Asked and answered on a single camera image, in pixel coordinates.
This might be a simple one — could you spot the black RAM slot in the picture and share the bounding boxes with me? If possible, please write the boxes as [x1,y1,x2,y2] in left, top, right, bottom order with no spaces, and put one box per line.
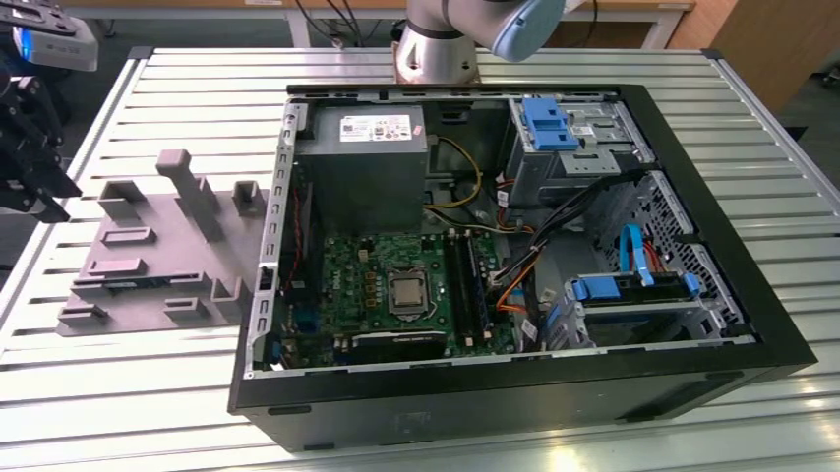
[442,228,475,348]
[457,228,491,345]

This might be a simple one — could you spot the grey parts rack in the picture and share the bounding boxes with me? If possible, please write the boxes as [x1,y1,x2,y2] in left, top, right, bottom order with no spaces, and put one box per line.
[55,148,271,339]

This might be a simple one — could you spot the grey power supply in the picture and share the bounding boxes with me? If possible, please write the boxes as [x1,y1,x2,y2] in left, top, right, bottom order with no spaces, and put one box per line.
[298,101,431,235]

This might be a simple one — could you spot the blue expansion slot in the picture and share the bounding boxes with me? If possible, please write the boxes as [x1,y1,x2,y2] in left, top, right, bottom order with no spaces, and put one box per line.
[292,305,322,336]

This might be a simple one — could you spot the green motherboard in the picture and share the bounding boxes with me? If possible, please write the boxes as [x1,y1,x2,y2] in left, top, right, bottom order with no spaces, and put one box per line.
[284,230,519,368]

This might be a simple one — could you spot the metal socket cover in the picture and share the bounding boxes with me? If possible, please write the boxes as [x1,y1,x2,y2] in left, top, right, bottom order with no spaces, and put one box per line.
[382,265,439,321]

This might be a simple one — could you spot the silver CPU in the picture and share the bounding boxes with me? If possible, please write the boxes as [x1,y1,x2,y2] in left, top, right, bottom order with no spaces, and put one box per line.
[391,278,426,307]

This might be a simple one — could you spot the black graphics card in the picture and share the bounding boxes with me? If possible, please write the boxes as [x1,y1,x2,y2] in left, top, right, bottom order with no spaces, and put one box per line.
[332,327,449,366]

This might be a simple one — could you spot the blue drive latch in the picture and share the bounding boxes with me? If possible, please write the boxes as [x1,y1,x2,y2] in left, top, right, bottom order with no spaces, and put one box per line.
[522,99,579,152]

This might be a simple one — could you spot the silver drive cage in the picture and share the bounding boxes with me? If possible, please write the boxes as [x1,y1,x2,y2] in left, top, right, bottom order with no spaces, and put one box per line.
[507,95,657,210]

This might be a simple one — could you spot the hard disk in blue carrier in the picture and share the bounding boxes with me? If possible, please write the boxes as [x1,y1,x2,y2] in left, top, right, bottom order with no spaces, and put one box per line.
[567,272,702,305]

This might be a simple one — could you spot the black PC case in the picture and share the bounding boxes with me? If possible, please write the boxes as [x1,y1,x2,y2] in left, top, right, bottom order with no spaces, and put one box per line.
[226,82,820,451]

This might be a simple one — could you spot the silver disk bay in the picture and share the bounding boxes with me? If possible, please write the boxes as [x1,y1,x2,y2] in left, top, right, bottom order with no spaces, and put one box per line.
[562,272,760,351]

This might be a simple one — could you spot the wooden desk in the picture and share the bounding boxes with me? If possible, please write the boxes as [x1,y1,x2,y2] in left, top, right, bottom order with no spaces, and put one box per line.
[61,0,698,50]

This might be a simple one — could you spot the wooden cabinet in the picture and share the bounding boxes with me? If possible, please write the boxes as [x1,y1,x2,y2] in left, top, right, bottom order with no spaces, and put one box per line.
[665,0,840,132]

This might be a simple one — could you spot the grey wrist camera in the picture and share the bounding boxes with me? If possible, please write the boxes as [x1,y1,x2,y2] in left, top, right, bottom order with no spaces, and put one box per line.
[10,22,100,74]

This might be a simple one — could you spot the black camera bracket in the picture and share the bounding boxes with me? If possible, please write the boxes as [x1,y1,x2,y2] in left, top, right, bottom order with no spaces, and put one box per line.
[0,0,81,36]

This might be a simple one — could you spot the red black twisted wire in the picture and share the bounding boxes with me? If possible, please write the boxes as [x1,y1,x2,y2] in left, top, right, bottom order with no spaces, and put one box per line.
[290,185,311,296]

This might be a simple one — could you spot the yellow wire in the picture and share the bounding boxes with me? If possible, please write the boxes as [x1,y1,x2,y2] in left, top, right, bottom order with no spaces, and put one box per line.
[422,136,485,215]

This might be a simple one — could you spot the grey black power wires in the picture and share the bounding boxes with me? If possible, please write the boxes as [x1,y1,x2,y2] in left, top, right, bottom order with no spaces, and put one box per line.
[422,204,537,237]

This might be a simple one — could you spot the orange red yellow wires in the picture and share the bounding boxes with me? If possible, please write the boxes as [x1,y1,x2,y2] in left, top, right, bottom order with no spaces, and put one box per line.
[494,280,527,315]

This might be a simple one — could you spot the black wire bundle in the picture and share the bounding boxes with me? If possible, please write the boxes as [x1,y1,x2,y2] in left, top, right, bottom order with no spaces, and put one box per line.
[497,169,657,287]

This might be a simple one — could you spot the blue flat wire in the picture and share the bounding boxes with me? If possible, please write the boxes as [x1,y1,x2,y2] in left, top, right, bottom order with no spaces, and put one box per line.
[619,223,657,287]

